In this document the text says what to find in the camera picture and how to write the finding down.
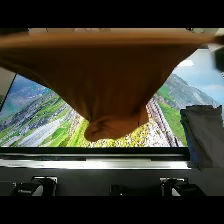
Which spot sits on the brown T-shirt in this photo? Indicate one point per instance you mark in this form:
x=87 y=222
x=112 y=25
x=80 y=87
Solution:
x=106 y=83

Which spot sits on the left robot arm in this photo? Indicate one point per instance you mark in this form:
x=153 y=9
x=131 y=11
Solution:
x=33 y=187

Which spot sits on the blue garment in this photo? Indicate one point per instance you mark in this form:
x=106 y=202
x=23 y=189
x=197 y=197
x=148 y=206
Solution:
x=187 y=136

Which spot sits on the grey garment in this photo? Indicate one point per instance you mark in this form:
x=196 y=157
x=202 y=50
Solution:
x=206 y=133

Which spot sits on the silver frame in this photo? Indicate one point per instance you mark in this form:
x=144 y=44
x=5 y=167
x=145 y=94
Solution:
x=100 y=164

